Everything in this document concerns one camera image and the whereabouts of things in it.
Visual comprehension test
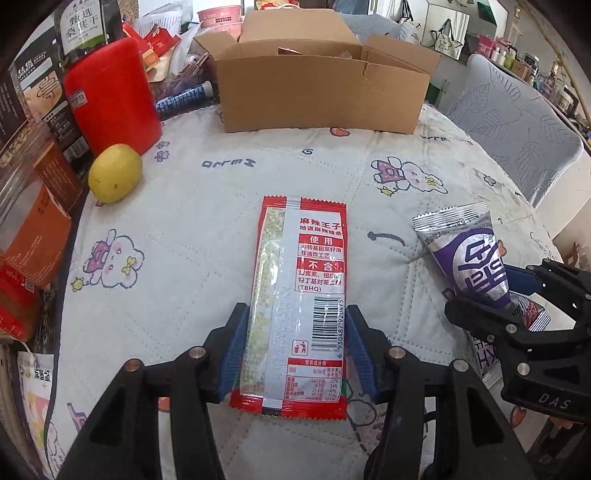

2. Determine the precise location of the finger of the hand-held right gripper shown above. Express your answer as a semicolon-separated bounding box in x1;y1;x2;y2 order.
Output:
503;258;591;319
444;295;532;356

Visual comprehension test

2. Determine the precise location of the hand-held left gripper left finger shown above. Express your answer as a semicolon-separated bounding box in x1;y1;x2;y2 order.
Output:
56;302;251;480

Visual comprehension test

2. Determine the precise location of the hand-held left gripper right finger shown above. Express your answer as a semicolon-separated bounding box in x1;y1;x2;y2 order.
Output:
345;305;527;480

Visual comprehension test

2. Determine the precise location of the silver purple snack packet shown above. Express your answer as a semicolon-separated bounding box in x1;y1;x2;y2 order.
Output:
412;203;552;386

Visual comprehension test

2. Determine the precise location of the red white snack packet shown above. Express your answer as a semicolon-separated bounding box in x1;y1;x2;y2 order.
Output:
229;196;348;421

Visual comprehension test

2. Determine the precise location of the brown cardboard box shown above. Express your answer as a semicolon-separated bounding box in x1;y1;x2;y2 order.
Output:
193;8;441;134

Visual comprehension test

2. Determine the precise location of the white quilted printed tablecloth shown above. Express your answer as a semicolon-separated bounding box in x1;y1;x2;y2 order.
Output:
46;104;566;480

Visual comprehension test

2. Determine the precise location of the grey leaf-pattern chair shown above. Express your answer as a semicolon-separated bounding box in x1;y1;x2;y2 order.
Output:
339;13;419;44
445;53;585;208

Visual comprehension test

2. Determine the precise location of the white printed paper bag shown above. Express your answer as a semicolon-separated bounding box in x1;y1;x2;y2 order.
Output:
17;351;56;462

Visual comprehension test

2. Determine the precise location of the row of cosmetic bottles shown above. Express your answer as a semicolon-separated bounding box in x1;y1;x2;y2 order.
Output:
478;34;591;121

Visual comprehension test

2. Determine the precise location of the yellow lemon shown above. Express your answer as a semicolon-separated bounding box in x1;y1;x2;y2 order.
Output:
89;144;143;204

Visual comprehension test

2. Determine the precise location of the red tin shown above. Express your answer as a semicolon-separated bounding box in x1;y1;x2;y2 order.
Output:
0;263;42;342

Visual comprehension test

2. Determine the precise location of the clear jar orange label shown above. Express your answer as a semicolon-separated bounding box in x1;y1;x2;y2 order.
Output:
0;175;75;289

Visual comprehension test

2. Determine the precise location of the clear jar rust label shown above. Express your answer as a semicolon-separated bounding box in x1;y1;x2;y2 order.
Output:
28;134;90;217

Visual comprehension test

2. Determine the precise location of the blue tube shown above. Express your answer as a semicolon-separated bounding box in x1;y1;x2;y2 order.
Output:
154;80;214;121

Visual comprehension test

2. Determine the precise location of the red canister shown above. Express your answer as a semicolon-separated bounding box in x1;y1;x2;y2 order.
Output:
63;37;163;158

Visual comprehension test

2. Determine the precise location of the clear bag of dark sticks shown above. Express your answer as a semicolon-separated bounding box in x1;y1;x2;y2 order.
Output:
159;51;215;100

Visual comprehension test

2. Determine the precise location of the black pouch with line drawing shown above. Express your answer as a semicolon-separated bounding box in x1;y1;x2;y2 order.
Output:
0;46;88;162

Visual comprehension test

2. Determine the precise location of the red sachet packet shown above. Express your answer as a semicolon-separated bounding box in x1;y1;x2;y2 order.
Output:
134;25;181;56

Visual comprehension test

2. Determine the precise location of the pink instant noodle cup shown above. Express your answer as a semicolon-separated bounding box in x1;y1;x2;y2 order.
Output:
198;6;244;40

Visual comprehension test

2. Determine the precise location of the white plastic bag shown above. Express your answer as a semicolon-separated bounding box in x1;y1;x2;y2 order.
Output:
134;7;185;35

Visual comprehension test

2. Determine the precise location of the clear jar purple label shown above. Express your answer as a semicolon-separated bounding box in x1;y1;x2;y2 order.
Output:
53;0;123;70

